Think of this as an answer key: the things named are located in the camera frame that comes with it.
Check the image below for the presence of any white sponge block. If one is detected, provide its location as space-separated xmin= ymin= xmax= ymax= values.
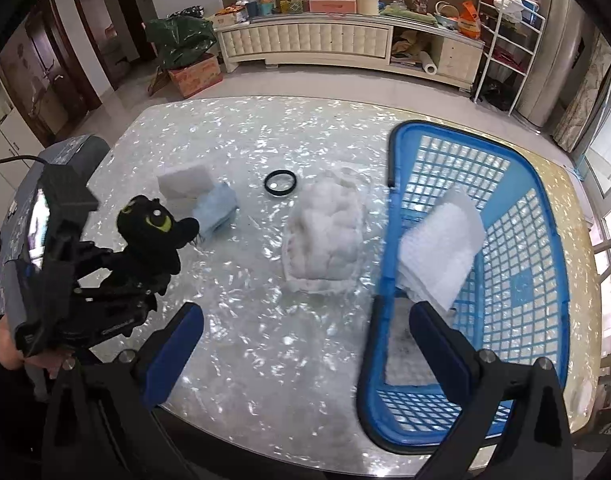
xmin=157 ymin=164 xmax=214 ymax=200

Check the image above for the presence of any black rubber ring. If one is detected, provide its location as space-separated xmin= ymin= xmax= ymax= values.
xmin=263 ymin=169 xmax=298 ymax=198

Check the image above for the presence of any white fluffy cloth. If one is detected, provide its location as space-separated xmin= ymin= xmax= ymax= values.
xmin=282 ymin=166 xmax=369 ymax=295

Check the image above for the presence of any black dragon plush toy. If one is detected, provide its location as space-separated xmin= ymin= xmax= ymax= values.
xmin=102 ymin=195 xmax=200 ymax=296

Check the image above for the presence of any white paper towel roll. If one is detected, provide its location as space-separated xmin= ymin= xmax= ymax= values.
xmin=418 ymin=51 xmax=438 ymax=75

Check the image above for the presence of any dark green plastic bag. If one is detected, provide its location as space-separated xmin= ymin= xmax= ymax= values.
xmin=145 ymin=6 xmax=217 ymax=70

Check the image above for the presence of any light blue sponge cloth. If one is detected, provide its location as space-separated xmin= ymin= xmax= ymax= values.
xmin=192 ymin=182 xmax=238 ymax=242

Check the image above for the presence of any cream pillar candle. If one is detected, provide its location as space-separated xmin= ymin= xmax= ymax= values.
xmin=356 ymin=0 xmax=380 ymax=16

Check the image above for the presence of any pink box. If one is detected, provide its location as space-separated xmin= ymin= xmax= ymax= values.
xmin=309 ymin=0 xmax=357 ymax=14

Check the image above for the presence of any white metal shelf rack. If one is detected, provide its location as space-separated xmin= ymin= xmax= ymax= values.
xmin=473 ymin=0 xmax=546 ymax=116

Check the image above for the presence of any cardboard box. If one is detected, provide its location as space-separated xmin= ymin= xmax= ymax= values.
xmin=147 ymin=53 xmax=223 ymax=99

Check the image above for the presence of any blue plastic laundry basket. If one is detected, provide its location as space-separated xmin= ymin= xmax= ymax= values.
xmin=356 ymin=120 xmax=570 ymax=455

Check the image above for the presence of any person hand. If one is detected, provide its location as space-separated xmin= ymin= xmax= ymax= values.
xmin=0 ymin=315 xmax=72 ymax=378

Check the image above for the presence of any white quilted cloth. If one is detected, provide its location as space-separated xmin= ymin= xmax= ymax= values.
xmin=397 ymin=185 xmax=485 ymax=315

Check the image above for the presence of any orange bag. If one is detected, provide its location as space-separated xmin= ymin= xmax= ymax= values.
xmin=457 ymin=0 xmax=481 ymax=40

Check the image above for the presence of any cream tv cabinet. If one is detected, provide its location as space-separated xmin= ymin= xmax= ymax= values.
xmin=216 ymin=13 xmax=483 ymax=92

